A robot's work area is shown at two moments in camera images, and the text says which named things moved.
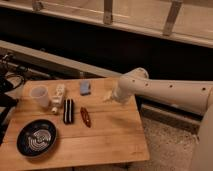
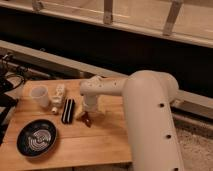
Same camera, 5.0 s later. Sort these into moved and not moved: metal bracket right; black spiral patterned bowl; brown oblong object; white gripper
Moved: white gripper
Not moved: black spiral patterned bowl; brown oblong object; metal bracket right
